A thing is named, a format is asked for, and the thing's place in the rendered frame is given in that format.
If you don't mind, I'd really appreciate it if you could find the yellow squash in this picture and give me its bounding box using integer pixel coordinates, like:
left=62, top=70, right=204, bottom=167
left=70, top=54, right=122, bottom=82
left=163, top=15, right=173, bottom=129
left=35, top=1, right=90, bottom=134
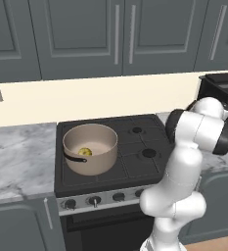
left=77, top=147, right=93, bottom=157

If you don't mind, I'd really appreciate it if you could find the black gas hob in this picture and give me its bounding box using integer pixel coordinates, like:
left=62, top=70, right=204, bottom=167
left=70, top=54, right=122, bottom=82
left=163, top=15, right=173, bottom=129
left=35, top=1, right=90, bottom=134
left=53, top=113, right=172, bottom=199

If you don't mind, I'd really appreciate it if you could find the black oven door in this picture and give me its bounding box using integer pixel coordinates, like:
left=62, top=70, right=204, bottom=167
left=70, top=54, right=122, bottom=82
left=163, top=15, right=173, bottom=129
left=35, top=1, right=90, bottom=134
left=59, top=203, right=157, bottom=251

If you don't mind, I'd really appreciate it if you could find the black countertop appliance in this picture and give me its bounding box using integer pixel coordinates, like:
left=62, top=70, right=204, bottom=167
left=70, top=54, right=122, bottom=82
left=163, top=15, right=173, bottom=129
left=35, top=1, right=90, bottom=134
left=185, top=72, right=228, bottom=147

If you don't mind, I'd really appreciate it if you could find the grey base cupboard door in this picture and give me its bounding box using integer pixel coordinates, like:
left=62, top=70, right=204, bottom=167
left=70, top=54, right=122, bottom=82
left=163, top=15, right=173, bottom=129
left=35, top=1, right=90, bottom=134
left=0, top=195, right=67, bottom=251
left=179, top=168, right=228, bottom=245

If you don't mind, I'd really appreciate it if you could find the beige pot with black handle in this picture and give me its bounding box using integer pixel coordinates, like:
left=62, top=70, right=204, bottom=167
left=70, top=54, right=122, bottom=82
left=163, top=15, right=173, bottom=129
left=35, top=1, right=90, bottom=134
left=62, top=123, right=119, bottom=176

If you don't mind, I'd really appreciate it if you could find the silver cupboard door handle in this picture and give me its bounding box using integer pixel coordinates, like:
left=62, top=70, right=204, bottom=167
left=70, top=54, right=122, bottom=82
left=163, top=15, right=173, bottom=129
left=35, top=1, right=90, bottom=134
left=128, top=4, right=137, bottom=65
left=114, top=4, right=120, bottom=66
left=208, top=4, right=228, bottom=61

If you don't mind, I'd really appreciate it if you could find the grey wall cupboard door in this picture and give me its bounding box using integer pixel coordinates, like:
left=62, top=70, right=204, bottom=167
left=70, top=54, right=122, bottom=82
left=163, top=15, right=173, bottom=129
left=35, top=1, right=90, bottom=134
left=0, top=0, right=42, bottom=84
left=193, top=0, right=228, bottom=73
left=27, top=0, right=125, bottom=81
left=121, top=0, right=210, bottom=76

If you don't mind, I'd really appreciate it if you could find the silver base cupboard handle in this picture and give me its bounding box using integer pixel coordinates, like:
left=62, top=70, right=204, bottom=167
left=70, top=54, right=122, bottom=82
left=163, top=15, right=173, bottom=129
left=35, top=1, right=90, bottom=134
left=43, top=197, right=54, bottom=230

